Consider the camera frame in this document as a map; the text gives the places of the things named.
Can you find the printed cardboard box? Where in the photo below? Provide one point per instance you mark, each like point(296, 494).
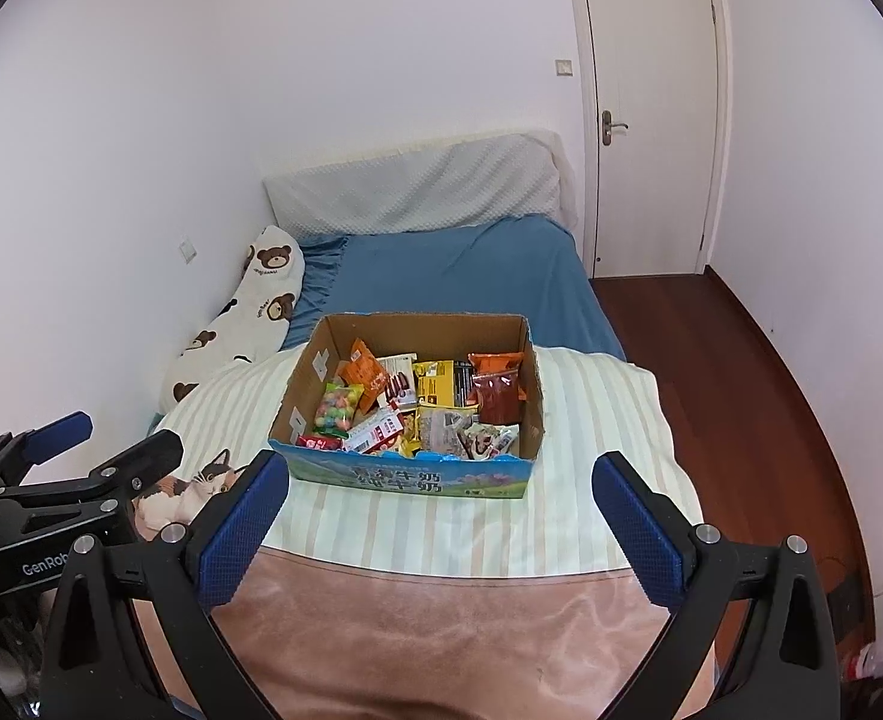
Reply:
point(411, 481)

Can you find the cat print blanket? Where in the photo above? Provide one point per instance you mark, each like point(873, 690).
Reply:
point(449, 615)

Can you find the black power adapter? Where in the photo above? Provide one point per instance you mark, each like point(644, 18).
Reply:
point(846, 601)

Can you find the dark red snack packet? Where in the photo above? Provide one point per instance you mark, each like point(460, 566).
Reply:
point(498, 399)

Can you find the yellow snack packet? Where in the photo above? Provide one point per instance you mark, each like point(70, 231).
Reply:
point(435, 382)

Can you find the grey pillow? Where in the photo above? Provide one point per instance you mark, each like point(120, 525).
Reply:
point(411, 187)

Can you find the red white spicy strip packet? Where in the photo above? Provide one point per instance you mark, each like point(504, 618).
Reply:
point(372, 435)

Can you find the white cookie packet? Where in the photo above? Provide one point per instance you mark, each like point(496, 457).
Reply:
point(396, 384)

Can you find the orange white-label snack packet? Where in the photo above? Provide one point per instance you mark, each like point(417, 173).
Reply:
point(363, 373)

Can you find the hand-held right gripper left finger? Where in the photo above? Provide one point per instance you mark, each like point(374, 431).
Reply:
point(243, 532)

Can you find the black snack packet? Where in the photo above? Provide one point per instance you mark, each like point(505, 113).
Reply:
point(465, 384)

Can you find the white wall socket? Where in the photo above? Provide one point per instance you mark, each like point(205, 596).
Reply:
point(187, 249)

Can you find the bear print pillow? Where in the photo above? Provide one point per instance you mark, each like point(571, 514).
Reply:
point(261, 300)

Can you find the white light switch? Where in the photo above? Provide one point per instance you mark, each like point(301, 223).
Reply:
point(563, 67)

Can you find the small grey snack packet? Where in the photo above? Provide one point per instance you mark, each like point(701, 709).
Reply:
point(490, 439)

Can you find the clear snack packet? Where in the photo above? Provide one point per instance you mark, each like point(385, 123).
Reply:
point(441, 429)

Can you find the blue bed sheet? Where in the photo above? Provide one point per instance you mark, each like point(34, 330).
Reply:
point(471, 270)

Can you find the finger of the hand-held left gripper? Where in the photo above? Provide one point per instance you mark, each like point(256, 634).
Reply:
point(141, 469)
point(59, 433)

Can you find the red white packaging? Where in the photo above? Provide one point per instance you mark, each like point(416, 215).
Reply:
point(873, 658)

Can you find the white door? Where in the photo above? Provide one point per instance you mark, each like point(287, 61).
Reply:
point(651, 127)

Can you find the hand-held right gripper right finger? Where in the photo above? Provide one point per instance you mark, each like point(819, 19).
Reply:
point(640, 532)

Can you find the colourful candy ball bag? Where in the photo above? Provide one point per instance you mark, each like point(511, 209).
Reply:
point(336, 409)

